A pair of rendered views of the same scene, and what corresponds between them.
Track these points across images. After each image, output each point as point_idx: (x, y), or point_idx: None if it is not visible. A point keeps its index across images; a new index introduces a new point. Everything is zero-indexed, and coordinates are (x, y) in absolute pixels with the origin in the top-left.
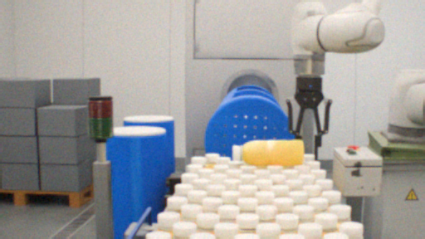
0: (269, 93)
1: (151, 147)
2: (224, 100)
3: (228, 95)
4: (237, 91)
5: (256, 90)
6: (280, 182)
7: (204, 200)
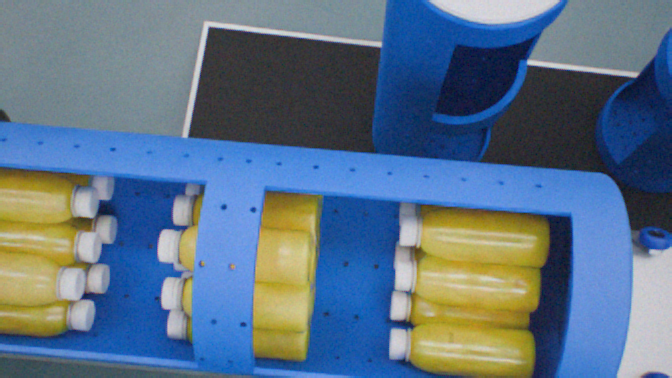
0: (563, 350)
1: (410, 6)
2: (48, 146)
3: (337, 173)
4: (228, 193)
5: (200, 255)
6: None
7: None
